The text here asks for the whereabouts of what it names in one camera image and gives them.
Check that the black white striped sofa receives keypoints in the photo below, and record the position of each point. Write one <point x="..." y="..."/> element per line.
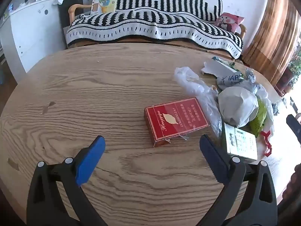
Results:
<point x="145" y="21"/>

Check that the potted plant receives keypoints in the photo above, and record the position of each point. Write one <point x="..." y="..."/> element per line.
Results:
<point x="292" y="70"/>

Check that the clear plastic bag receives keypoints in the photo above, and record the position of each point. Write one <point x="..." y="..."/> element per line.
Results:
<point x="202" y="94"/>

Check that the colourful picture book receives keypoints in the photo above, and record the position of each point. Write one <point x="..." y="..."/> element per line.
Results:
<point x="104" y="6"/>

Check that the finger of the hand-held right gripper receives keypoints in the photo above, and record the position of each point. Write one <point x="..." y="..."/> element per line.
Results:
<point x="294" y="127"/>

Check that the green snack wrapper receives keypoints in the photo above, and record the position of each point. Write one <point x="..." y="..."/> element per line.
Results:
<point x="258" y="117"/>

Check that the grey crumpled paper bag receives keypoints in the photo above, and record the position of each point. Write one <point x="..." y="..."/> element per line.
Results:
<point x="237" y="106"/>

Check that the white cabinet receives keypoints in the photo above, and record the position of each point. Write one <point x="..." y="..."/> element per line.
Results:
<point x="33" y="33"/>

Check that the wooden door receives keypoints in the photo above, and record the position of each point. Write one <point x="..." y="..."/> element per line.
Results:
<point x="275" y="35"/>

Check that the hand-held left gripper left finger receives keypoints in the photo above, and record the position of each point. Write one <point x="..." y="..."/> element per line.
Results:
<point x="91" y="160"/>

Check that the white printed plastic bag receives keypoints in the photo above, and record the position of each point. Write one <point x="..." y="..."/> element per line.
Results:
<point x="230" y="80"/>

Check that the silver wrapper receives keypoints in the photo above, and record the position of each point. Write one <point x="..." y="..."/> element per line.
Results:
<point x="250" y="75"/>

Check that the torn white green carton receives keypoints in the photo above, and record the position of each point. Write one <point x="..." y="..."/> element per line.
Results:
<point x="218" y="67"/>

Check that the dark side cabinet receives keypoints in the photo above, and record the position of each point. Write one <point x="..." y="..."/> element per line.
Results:
<point x="70" y="18"/>

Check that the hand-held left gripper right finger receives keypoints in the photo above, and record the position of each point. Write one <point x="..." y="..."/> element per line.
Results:
<point x="211" y="160"/>

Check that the white green cigarette box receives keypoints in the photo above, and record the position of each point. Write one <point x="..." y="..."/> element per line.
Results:
<point x="239" y="143"/>

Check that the wooden sofa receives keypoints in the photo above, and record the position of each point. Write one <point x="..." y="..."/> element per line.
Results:
<point x="75" y="8"/>

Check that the thin white plastic bag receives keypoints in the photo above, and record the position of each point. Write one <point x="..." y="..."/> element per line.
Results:
<point x="268" y="106"/>

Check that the small grey crumpled scrap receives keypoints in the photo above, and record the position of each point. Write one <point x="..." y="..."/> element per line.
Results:
<point x="275" y="108"/>

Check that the red cigarette pack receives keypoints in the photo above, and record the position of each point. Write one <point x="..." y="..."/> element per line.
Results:
<point x="174" y="120"/>

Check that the red plastic strip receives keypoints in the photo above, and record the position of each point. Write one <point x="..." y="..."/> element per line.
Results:
<point x="267" y="146"/>

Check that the pink cartoon cushion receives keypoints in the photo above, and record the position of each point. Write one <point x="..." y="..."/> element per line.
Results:
<point x="229" y="22"/>

